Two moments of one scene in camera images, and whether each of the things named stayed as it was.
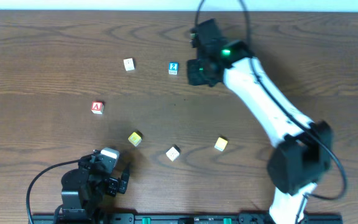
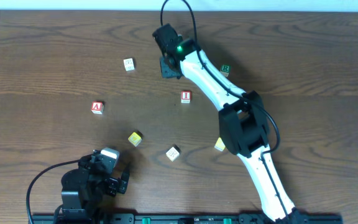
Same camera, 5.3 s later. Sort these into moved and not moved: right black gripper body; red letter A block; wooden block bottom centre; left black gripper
Moved: right black gripper body
Not moved: wooden block bottom centre; red letter A block; left black gripper
